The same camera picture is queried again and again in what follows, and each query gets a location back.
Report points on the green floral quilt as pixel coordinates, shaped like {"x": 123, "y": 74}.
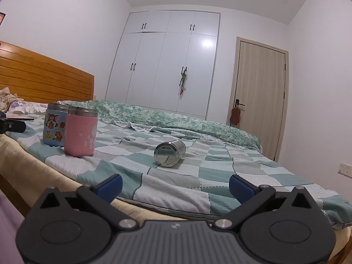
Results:
{"x": 178, "y": 122}

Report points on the white wardrobe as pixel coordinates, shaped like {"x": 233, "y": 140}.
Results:
{"x": 165, "y": 66}

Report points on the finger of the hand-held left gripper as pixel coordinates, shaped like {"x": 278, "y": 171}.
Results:
{"x": 13, "y": 126}

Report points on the black phone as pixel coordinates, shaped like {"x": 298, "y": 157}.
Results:
{"x": 20, "y": 118}

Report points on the dark wall picture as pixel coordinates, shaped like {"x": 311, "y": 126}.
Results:
{"x": 2, "y": 18}

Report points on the light wooden door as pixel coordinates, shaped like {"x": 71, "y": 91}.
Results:
{"x": 261, "y": 99}

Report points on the checked bedsheet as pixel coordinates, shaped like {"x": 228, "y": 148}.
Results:
{"x": 192, "y": 176}

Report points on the crumpled beige cloth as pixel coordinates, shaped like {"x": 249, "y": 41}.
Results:
{"x": 8, "y": 97}

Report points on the purple floral pillow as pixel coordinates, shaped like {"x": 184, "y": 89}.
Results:
{"x": 24, "y": 107}

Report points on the wooden headboard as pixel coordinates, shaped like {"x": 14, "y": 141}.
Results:
{"x": 41, "y": 79}

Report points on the blue cartoon cup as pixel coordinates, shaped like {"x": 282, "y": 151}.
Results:
{"x": 54, "y": 128}

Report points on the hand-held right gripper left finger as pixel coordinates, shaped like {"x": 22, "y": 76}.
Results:
{"x": 112, "y": 186}

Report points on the stainless steel cup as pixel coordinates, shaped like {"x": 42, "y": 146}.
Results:
{"x": 168, "y": 154}

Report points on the wooden bed frame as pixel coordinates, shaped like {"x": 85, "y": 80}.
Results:
{"x": 13, "y": 192}

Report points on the white wall socket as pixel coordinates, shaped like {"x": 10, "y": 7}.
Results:
{"x": 345, "y": 169}

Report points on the purple cloth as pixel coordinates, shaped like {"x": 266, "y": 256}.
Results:
{"x": 9, "y": 231}

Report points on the brown hanging bag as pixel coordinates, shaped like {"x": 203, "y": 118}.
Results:
{"x": 236, "y": 115}

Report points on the beige blanket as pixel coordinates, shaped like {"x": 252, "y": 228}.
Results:
{"x": 30, "y": 165}

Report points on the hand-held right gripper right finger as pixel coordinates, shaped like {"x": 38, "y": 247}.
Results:
{"x": 239, "y": 189}

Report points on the pink cup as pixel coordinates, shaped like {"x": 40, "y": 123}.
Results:
{"x": 81, "y": 132}

